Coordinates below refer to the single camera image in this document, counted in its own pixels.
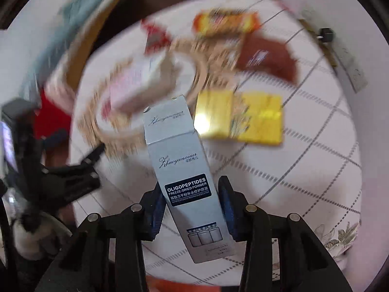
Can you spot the white grid floral tablecloth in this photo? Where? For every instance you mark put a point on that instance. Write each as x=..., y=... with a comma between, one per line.
x=304, y=164

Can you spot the orange yellow snack packet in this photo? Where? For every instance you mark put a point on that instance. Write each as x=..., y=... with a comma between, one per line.
x=226, y=22

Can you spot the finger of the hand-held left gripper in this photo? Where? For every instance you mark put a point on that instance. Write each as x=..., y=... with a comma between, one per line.
x=82, y=159
x=79, y=187

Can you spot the shiny yellow box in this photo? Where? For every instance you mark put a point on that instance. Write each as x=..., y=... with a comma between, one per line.
x=240, y=117

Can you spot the pink white carton box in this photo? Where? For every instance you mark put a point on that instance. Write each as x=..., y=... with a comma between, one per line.
x=139, y=82

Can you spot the light blue duvet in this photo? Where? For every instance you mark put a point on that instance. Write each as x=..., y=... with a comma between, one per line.
x=91, y=0

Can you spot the red bed sheet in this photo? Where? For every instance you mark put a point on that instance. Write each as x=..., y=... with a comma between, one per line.
x=51, y=121

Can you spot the dark red packet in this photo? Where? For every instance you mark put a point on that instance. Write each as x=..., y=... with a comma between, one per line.
x=267, y=57

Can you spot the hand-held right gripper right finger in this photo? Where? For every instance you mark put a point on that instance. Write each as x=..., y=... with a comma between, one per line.
x=226, y=210

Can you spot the small red packet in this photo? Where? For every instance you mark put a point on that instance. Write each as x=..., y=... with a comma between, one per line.
x=155, y=36

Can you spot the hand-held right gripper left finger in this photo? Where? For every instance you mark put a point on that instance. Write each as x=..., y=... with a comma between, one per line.
x=156, y=214

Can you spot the silver grey carton box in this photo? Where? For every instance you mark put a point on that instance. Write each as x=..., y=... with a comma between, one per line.
x=182, y=164

